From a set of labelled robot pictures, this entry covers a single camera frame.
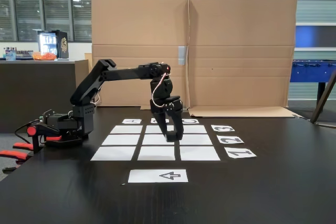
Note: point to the white paper grid square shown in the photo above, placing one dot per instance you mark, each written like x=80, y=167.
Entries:
x=120, y=139
x=126, y=129
x=156, y=153
x=200, y=153
x=155, y=140
x=195, y=129
x=149, y=129
x=113, y=153
x=197, y=140

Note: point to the paper label letter B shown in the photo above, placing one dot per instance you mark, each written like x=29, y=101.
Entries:
x=167, y=121

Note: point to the grey tape strip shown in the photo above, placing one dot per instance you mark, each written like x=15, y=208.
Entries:
x=182, y=55
x=185, y=110

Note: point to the paper label letter A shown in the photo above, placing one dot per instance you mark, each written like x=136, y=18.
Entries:
x=124, y=121

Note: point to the paper label number 3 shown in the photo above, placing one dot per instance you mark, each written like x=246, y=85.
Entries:
x=214, y=128

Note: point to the paper label number 2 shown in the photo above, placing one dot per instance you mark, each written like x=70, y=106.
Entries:
x=221, y=140

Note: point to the white paper sheet with arrow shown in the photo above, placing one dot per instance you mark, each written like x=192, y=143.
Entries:
x=147, y=176

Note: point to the large brown cardboard panel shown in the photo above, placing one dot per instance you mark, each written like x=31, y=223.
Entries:
x=241, y=32
x=139, y=32

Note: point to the paper label number 1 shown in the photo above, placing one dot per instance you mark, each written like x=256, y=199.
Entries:
x=252, y=153

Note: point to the small brown cardboard sheet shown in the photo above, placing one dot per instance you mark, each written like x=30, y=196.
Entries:
x=81, y=69

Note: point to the black mini fridge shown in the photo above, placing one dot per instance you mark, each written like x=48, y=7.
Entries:
x=63, y=44

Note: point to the black clamp with red knob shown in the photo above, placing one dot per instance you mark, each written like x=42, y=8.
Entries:
x=32, y=130

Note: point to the orange snack bag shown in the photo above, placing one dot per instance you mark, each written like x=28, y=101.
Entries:
x=44, y=56

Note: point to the blue foosball table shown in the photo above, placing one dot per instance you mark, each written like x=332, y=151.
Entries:
x=309, y=73

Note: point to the brown wooden stand leg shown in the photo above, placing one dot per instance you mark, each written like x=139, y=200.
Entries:
x=321, y=100

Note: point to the dark brown counter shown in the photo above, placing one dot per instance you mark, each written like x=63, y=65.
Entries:
x=15, y=90

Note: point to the blue labelled box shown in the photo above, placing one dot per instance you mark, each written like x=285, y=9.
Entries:
x=10, y=55

